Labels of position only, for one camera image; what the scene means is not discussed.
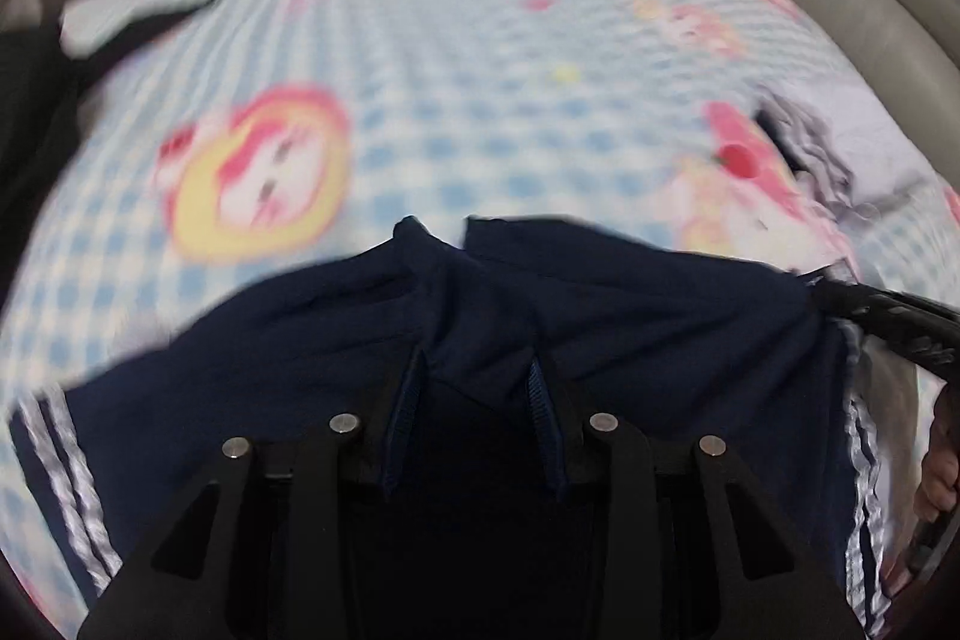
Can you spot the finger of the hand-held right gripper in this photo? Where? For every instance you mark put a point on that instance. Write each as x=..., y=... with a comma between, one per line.
x=892, y=321

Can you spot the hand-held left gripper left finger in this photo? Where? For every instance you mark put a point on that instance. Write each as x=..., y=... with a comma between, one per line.
x=405, y=415

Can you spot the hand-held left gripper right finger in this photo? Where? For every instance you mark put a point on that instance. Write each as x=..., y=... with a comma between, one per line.
x=541, y=422

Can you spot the navy shorts with silver stripes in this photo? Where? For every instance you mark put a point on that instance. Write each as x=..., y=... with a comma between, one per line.
x=675, y=340

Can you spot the folded grey clothes stack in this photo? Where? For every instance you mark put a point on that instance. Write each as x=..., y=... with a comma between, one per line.
x=870, y=138

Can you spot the person's right hand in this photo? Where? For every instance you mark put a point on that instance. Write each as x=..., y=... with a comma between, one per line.
x=943, y=452

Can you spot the blue checked printed blanket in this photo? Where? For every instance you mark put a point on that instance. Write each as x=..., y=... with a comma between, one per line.
x=487, y=85

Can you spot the black jacket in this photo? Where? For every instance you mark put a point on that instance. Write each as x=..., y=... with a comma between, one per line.
x=37, y=145

